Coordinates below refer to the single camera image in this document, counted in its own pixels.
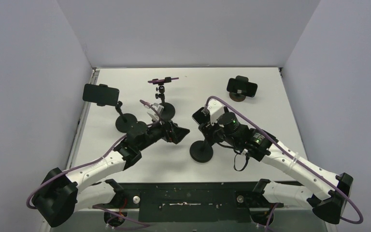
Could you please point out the brown-base small phone stand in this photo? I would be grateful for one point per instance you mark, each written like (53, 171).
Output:
(238, 97)

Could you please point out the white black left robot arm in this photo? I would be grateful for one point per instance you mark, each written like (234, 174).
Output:
(64, 192)

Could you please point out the black phone on brown stand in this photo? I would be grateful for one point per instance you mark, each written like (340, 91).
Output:
(241, 87)

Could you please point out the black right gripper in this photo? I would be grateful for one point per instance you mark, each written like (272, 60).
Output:
(206, 124)

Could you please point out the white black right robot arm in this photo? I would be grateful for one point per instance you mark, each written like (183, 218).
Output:
(324, 192)

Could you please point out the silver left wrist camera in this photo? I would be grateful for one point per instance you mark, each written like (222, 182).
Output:
(155, 111)

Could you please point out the black ball-joint phone stand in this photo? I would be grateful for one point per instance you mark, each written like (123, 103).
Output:
(169, 110)

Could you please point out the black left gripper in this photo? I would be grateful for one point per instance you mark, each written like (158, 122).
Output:
(166, 128)

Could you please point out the purple cased phone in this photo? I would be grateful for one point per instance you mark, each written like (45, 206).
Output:
(162, 81)

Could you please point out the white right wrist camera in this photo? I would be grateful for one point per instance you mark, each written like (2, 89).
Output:
(214, 109)

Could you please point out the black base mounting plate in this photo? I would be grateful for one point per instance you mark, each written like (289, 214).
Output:
(191, 202)

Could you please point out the black round-base phone stand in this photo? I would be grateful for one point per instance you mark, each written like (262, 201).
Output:
(201, 151)

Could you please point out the silver-edged black phone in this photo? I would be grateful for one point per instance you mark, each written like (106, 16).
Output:
(202, 116)

